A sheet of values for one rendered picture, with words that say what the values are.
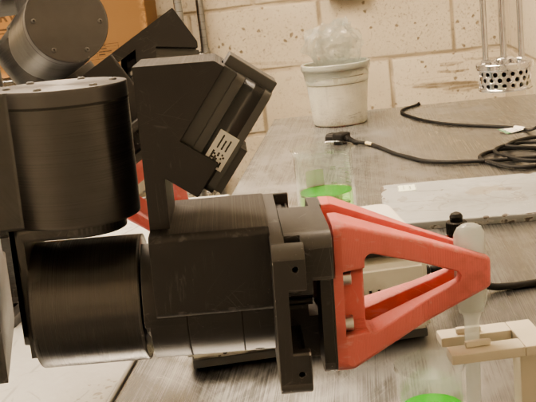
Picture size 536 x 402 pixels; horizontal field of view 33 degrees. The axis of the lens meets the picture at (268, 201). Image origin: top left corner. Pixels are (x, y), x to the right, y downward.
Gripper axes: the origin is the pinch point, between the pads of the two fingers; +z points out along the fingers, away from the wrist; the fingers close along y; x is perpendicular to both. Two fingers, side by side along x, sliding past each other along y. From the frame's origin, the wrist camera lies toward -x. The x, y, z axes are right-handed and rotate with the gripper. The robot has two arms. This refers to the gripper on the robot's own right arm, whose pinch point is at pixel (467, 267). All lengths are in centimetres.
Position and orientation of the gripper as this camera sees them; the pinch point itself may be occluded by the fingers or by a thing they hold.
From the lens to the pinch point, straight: 42.4
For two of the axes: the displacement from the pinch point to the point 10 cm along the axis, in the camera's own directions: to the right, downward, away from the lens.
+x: 0.7, 9.7, 2.3
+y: -0.5, -2.3, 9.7
